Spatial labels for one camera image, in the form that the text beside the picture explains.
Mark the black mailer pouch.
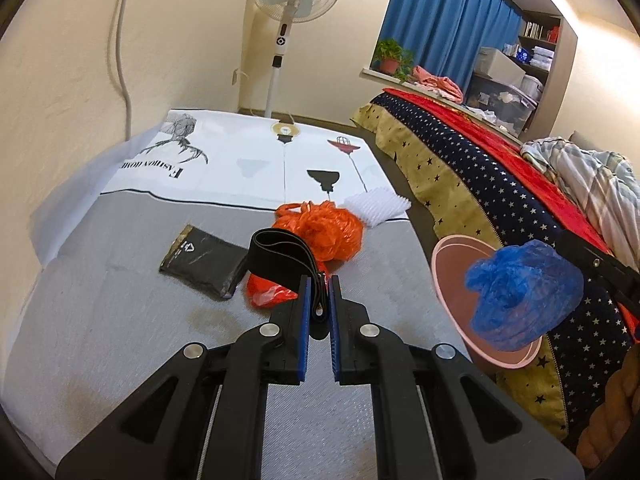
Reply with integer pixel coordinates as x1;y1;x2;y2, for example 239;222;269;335
159;225;249;302

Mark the pink folded cloth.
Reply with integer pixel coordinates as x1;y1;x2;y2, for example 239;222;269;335
411;65;465;102

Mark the small lidded storage box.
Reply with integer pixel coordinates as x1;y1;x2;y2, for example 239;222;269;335
520;74;545;103

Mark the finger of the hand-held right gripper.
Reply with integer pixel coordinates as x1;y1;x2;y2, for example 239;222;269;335
552;230;640;311

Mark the white wall cable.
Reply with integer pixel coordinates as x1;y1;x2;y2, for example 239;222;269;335
112;0;135;141

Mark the red blanket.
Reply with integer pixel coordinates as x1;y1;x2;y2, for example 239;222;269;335
382;87;613;256

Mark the pink plate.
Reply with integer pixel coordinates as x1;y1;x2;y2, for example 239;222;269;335
431;234;543;370

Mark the person's right hand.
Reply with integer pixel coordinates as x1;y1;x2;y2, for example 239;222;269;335
575;345;640;480

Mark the white box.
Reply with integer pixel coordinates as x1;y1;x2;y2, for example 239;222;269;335
472;46;526;88

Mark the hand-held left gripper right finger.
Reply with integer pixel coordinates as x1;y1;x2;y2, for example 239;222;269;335
327;275;586;480

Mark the potted green plant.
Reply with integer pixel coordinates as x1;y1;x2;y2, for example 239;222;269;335
372;39;416;81

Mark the wooden bookshelf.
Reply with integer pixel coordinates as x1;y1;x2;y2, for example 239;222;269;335
517;10;563;73

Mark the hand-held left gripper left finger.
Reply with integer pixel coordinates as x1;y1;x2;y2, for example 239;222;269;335
55;275;313;480

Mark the blue curtain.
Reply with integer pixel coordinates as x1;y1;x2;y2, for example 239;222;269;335
372;0;523;93

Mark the striped blue quilt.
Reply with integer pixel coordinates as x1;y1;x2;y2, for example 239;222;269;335
520;136;640;273

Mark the bed with star blanket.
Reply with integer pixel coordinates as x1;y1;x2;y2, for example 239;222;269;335
350;89;640;451

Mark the blue plastic bag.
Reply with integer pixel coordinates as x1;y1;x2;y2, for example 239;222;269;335
465;240;585;352

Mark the orange plastic bag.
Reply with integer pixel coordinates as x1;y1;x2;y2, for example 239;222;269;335
272;200;364;263

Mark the clear plastic storage box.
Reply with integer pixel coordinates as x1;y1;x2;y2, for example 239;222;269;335
465;72;538;136

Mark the white foam net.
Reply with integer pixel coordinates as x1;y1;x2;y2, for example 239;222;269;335
342;186;412;230

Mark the red plastic wrapper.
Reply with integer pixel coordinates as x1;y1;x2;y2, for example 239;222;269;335
244;272;299;309

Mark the printed white sheet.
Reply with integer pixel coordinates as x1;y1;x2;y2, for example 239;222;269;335
30;107;401;266

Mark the black elastic strap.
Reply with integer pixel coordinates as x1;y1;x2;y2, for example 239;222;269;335
248;228;333;321

